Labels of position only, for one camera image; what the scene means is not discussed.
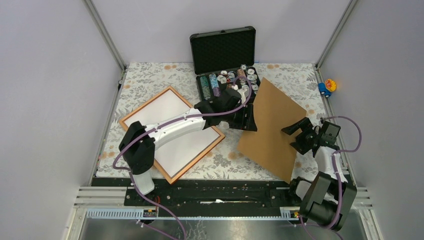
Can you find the blue yellow toy car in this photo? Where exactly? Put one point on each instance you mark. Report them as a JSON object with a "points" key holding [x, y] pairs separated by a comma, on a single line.
{"points": [[327, 87]]}

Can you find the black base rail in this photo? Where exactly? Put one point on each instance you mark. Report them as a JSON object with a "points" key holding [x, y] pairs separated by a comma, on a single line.
{"points": [[215, 198]]}

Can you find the green poker chip stack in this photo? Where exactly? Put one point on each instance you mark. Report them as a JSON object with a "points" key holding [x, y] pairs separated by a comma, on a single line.
{"points": [[205, 87]]}

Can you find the orange wooden picture frame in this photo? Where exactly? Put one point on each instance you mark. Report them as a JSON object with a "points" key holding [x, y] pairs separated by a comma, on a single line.
{"points": [[139, 112]]}

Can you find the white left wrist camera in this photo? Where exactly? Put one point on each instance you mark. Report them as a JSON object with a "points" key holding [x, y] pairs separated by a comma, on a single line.
{"points": [[244, 92]]}

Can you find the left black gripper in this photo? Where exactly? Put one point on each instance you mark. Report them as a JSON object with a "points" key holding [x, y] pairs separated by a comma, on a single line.
{"points": [[250, 124]]}

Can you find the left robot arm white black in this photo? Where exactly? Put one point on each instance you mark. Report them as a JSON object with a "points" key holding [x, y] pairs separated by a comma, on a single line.
{"points": [[140, 142]]}

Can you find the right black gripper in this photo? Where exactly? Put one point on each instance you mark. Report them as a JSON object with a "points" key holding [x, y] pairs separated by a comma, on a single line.
{"points": [[304, 124]]}

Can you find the brown cardboard backing board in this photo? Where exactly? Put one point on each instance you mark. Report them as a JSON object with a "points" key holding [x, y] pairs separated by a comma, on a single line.
{"points": [[269, 147]]}

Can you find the sunset landscape photo print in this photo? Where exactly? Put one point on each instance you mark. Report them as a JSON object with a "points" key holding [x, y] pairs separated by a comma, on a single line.
{"points": [[179, 145]]}

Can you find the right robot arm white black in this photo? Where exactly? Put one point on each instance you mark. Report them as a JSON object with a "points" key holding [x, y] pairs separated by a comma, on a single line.
{"points": [[326, 200]]}

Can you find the black poker chip case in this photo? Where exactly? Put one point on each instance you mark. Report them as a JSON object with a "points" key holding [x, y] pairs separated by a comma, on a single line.
{"points": [[222, 53]]}

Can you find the pink poker chip stack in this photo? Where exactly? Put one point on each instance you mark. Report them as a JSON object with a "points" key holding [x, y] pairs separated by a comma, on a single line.
{"points": [[241, 73]]}

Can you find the blue poker chip stack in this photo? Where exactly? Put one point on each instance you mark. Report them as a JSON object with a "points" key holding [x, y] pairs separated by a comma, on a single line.
{"points": [[214, 85]]}

